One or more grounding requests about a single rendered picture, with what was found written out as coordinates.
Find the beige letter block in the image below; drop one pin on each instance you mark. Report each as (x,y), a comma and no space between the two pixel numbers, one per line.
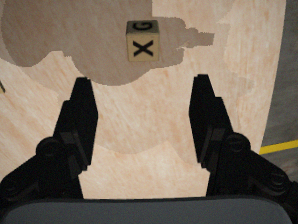
(143,41)

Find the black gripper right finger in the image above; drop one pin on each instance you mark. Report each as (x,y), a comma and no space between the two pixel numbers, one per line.
(227,155)

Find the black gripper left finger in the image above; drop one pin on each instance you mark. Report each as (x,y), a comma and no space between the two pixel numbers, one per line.
(53,171)

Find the tan flat mat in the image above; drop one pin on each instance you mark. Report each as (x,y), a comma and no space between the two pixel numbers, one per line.
(2,90)

